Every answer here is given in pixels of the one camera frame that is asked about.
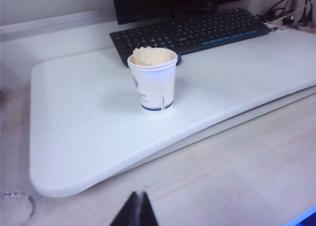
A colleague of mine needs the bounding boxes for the black cable bundle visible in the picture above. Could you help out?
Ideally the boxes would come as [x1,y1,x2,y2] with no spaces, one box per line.
[264,0,316,28]

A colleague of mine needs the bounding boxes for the blue lit front panel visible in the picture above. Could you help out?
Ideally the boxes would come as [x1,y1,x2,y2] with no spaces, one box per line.
[283,203,316,226]

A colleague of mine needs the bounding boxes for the white lower base board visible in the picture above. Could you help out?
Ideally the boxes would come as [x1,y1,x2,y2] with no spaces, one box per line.
[116,91,316,174]

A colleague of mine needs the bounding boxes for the black computer monitor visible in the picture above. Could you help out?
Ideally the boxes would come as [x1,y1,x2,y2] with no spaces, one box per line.
[110,0,283,26]

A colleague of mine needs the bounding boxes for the white paper cup blue logo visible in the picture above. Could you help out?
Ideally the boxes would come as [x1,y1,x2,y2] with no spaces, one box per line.
[127,47,179,117]

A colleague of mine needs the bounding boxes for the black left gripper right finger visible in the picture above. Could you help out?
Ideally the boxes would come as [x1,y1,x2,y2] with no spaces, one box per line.
[137,191,159,226]

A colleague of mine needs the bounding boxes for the white cable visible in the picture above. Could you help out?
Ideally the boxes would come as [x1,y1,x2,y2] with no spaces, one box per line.
[265,2,315,24]

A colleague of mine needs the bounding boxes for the black computer keyboard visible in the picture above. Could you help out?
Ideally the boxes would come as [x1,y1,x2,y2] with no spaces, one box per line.
[109,7,272,68]

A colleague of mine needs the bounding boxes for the white feather shuttlecock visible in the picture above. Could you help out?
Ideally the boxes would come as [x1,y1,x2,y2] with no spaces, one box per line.
[132,45,177,66]

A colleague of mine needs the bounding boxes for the white raised desk board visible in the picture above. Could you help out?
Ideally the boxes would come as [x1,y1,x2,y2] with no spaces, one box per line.
[29,28,316,199]

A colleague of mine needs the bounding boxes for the grey aluminium partition frame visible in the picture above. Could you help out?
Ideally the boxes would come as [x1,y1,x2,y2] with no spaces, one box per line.
[0,8,119,42]

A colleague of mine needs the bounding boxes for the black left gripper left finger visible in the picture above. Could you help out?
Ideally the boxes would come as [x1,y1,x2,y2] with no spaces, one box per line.
[110,191,138,226]

